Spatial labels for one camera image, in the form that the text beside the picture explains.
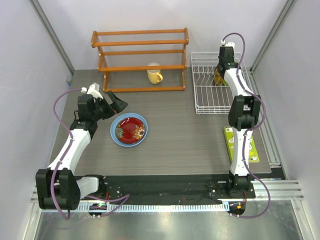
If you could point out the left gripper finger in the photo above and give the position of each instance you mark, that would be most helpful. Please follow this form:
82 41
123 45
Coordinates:
112 96
118 105

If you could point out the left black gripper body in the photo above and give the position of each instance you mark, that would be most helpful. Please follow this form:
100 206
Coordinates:
102 110

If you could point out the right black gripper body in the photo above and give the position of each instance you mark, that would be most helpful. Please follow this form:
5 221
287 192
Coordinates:
232 56

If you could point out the blue plate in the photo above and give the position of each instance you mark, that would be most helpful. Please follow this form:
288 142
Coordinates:
125 115

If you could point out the brown yellow plate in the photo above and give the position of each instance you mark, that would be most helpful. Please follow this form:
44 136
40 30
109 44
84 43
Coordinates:
217 77

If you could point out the red floral plate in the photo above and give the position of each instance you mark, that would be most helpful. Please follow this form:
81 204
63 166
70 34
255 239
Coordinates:
130 130

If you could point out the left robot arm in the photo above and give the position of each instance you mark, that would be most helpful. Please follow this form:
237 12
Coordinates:
57 187

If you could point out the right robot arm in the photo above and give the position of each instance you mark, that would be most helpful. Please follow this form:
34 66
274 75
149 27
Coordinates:
242 117

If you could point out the orange wooden shelf rack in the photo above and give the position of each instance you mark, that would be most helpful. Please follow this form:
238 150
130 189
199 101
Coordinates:
139 51

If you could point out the yellow ceramic mug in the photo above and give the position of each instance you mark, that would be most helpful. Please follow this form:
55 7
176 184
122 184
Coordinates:
154 76

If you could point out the green booklet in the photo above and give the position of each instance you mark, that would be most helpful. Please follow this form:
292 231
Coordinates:
253 156

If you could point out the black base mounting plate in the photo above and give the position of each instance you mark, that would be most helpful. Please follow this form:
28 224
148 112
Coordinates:
167 190

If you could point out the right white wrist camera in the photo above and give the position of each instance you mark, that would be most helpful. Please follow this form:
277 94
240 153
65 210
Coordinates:
227 44

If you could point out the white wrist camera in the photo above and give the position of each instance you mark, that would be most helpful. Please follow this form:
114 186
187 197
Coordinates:
227 44
93 90

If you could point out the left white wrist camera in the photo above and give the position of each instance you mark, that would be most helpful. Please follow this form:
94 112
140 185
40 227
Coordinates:
93 90

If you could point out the white wire dish rack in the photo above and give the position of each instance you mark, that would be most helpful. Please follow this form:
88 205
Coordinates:
209 98

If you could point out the white slotted cable duct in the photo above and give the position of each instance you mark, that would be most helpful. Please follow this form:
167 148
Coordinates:
126 208

